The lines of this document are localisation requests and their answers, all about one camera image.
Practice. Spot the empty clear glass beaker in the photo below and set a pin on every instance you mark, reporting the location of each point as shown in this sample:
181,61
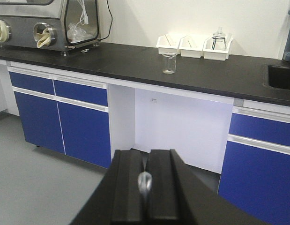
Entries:
169,62

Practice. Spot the steel glove box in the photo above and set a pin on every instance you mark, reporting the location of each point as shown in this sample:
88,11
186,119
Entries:
58,25

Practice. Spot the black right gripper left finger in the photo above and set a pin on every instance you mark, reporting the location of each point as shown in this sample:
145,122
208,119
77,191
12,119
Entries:
127,206

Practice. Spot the middle white storage bin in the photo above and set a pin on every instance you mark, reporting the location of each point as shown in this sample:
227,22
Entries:
192,45

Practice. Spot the left white storage bin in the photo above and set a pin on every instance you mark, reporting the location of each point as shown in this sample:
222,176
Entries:
169,43

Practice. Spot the black wire tripod stand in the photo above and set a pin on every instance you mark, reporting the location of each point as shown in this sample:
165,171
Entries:
219,43

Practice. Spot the round glass flask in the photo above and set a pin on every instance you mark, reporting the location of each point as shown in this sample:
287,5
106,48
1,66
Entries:
219,32

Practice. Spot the blue lab cabinet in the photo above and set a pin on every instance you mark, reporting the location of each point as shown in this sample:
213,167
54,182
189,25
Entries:
67,115
255,174

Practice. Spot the blue lab cabinet left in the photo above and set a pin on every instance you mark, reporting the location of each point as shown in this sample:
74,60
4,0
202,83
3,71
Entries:
67,115

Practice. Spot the blue lab cabinet right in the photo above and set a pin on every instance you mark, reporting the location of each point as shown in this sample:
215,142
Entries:
255,174

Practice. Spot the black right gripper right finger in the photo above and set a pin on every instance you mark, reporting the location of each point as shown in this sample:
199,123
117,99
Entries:
162,202

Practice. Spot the right white storage bin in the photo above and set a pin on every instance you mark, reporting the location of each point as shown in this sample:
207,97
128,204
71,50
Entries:
221,55

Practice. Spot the white storage bin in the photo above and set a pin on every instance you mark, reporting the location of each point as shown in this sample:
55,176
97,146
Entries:
169,43
192,45
221,55

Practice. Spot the black lab sink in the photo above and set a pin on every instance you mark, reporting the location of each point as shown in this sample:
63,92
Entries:
279,77

